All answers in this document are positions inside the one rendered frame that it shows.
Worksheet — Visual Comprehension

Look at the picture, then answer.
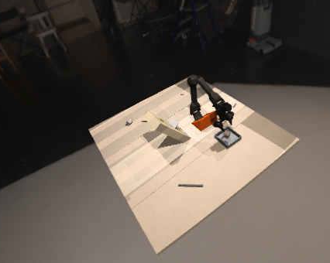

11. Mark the beige service panel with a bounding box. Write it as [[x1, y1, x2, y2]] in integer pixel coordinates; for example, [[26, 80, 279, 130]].
[[143, 111, 191, 142]]

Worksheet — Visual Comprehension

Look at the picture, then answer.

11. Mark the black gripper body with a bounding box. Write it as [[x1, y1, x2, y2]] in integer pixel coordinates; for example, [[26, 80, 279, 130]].
[[214, 111, 225, 128]]

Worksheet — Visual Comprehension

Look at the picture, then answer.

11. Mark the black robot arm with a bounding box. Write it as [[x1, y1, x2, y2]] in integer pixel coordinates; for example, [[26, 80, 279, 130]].
[[187, 75, 234, 121]]

